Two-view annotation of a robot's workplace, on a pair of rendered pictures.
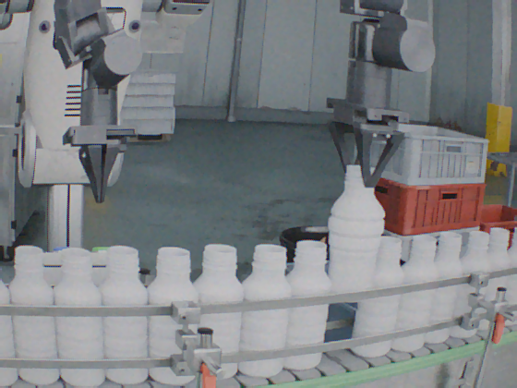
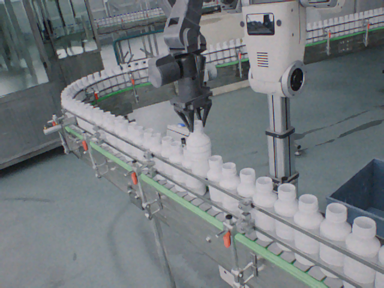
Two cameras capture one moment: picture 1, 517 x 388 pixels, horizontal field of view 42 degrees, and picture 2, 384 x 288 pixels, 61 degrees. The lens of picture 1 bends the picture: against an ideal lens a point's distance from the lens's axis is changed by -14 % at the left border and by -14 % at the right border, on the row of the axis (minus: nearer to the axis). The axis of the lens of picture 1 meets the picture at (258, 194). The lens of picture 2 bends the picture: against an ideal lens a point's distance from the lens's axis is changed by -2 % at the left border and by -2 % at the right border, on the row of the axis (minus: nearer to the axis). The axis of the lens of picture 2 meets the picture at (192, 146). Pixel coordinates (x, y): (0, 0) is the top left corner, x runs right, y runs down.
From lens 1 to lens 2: 1.26 m
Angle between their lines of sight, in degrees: 79
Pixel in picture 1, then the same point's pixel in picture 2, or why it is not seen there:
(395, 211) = not seen: outside the picture
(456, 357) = (240, 242)
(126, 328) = not seen: hidden behind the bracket
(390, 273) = (209, 173)
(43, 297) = (130, 138)
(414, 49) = (152, 76)
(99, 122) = not seen: hidden behind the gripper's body
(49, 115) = (252, 65)
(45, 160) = (254, 83)
